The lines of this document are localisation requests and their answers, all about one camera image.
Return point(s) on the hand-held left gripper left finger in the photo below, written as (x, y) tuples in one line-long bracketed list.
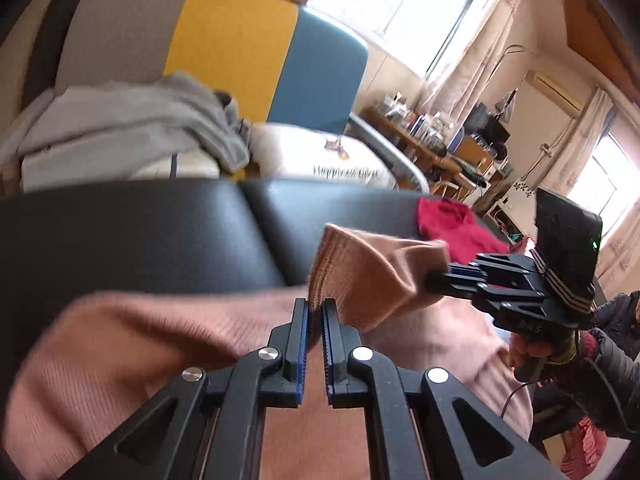
[(302, 355)]

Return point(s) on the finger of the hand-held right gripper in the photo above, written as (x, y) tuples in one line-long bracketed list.
[(492, 262), (465, 287)]

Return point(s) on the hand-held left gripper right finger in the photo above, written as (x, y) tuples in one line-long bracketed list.
[(328, 360)]

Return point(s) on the pink knit sweater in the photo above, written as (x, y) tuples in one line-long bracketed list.
[(125, 360)]

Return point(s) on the person's right forearm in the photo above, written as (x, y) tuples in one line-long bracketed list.
[(610, 360)]

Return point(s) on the person's right hand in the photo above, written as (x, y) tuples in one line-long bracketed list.
[(522, 347)]

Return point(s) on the red garment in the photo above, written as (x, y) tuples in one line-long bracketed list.
[(455, 225)]

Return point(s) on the white low cabinet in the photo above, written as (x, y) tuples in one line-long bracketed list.
[(520, 192)]

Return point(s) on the side window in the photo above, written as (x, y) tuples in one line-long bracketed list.
[(610, 180)]

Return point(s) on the blue chair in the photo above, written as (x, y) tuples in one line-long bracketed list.
[(455, 140)]

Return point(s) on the black monitor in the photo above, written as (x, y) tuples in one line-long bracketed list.
[(487, 125)]

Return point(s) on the grey hanging bag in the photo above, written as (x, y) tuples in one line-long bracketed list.
[(506, 105)]

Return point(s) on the wooden desk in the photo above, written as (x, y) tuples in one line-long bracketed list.
[(400, 132)]

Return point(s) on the group of desk jars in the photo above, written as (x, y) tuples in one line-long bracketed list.
[(415, 120)]

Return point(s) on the white printed pillow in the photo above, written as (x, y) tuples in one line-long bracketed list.
[(300, 155)]

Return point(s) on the white cushion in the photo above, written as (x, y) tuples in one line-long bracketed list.
[(190, 165)]

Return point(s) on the large bright window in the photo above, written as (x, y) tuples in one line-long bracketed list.
[(400, 5)]

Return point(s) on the grey garment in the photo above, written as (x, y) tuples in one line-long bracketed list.
[(125, 120)]

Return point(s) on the grey yellow blue sofa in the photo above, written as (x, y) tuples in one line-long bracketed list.
[(225, 35)]

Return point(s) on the black upright panel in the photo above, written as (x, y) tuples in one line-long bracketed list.
[(55, 35)]

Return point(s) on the wall air conditioner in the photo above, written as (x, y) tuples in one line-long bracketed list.
[(550, 87)]

